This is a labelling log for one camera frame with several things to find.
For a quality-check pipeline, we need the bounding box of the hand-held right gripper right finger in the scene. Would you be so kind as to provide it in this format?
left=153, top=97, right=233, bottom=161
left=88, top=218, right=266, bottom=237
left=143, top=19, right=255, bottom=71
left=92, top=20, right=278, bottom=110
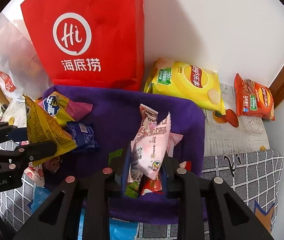
left=160, top=154, right=273, bottom=240

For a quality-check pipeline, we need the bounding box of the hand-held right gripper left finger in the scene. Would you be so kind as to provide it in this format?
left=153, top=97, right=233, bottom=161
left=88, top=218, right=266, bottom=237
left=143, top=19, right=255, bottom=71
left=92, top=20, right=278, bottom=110
left=13, top=146, right=132, bottom=240

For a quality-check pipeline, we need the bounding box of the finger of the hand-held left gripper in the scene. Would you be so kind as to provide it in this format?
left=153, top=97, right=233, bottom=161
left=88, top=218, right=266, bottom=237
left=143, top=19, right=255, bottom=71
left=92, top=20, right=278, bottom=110
left=0, top=141, right=58, bottom=172
left=0, top=121, right=30, bottom=147

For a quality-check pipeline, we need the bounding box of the small red snack packet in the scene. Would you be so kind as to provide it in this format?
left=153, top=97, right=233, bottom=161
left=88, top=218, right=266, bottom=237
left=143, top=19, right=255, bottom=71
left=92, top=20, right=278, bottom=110
left=139, top=176, right=163, bottom=196

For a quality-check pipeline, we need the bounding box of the green triangular snack packet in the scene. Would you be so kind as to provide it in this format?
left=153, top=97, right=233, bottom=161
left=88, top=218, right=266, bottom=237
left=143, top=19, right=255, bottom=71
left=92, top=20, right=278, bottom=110
left=108, top=149, right=140, bottom=198

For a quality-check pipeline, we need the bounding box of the white red fruit snack packet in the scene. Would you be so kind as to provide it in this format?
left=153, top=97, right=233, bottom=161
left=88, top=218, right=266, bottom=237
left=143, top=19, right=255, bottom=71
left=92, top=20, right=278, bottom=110
left=23, top=156, right=61, bottom=188

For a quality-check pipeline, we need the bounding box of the pink and yellow snack packet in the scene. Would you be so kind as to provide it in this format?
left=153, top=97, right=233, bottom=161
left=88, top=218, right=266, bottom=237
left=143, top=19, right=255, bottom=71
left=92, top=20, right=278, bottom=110
left=37, top=91, right=93, bottom=127

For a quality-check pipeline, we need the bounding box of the blue snack packet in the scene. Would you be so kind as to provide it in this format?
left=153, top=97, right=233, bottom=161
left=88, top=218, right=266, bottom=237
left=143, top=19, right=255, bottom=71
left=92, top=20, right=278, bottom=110
left=66, top=121, right=100, bottom=152

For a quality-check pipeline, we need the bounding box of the cartoon bear snack packet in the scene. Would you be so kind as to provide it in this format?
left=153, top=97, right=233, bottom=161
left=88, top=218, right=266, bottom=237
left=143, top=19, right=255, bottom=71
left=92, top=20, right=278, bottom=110
left=139, top=104, right=183, bottom=155

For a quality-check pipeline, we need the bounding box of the blue tissue pack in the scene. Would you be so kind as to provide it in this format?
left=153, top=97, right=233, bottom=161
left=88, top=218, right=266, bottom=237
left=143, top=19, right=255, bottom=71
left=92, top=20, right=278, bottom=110
left=81, top=214, right=139, bottom=240

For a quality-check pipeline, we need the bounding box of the purple towel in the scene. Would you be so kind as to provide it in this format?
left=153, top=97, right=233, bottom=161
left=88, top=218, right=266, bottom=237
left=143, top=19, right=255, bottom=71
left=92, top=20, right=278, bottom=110
left=42, top=85, right=206, bottom=227

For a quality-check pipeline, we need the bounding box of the grey plaid blanket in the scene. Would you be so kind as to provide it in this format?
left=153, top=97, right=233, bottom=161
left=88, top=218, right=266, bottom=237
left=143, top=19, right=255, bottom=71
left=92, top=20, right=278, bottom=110
left=0, top=140, right=284, bottom=240

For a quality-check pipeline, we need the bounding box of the white plastic bag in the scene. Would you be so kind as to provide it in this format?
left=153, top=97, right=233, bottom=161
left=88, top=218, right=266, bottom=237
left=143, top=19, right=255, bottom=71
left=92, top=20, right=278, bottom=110
left=0, top=12, right=54, bottom=100

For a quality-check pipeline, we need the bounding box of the newsprint bed sheet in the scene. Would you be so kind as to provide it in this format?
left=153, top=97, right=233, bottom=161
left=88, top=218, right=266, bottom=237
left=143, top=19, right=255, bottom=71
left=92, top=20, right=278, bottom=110
left=202, top=82, right=270, bottom=158

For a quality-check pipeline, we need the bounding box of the yellow chips bag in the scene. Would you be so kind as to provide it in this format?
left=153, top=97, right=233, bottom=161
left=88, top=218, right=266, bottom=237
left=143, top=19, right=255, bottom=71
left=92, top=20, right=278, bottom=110
left=143, top=58, right=226, bottom=115

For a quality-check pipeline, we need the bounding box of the orange chips bag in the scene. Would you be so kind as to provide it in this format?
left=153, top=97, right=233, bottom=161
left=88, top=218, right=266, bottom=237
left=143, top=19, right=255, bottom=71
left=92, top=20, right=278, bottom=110
left=234, top=73, right=276, bottom=121

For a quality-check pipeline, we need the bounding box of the red paper bag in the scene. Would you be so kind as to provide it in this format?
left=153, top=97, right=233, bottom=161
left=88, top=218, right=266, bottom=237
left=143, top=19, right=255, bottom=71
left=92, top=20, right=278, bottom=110
left=20, top=0, right=145, bottom=92

